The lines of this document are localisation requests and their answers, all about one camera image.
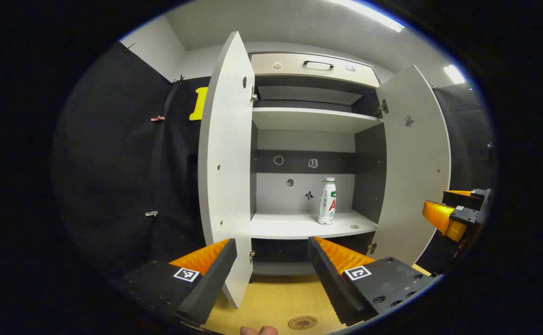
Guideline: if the white grey cabinet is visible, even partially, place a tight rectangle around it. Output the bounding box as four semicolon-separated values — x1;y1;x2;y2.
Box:
249;50;388;276

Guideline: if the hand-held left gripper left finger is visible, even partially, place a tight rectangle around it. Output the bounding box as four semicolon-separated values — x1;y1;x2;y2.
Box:
111;238;238;326

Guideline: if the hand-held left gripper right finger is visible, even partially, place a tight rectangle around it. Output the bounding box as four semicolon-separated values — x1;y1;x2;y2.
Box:
307;236;442;327

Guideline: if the white bottle green cap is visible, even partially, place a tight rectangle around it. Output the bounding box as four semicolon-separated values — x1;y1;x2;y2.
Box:
318;177;337;226

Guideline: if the white cabinet door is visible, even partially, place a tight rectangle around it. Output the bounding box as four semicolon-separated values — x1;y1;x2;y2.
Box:
198;31;256;309
369;64;452;267

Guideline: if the round brown coaster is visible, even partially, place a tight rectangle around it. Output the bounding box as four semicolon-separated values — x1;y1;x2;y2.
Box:
288;316;318;330

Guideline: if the short ceiling light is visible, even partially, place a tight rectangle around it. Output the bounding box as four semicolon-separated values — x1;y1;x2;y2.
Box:
443;64;466;85

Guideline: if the black backdrop cloth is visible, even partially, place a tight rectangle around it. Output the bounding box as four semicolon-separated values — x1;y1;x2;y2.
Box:
52;41;499;280

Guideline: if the white cabinet drawer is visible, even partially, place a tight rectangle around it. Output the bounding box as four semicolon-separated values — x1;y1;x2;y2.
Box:
251;52;381;88

